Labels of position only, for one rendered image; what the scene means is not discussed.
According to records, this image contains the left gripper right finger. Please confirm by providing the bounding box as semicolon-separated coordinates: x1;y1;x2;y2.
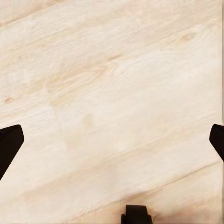
209;124;224;161

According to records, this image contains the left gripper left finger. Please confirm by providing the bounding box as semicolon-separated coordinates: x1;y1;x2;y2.
0;124;24;180

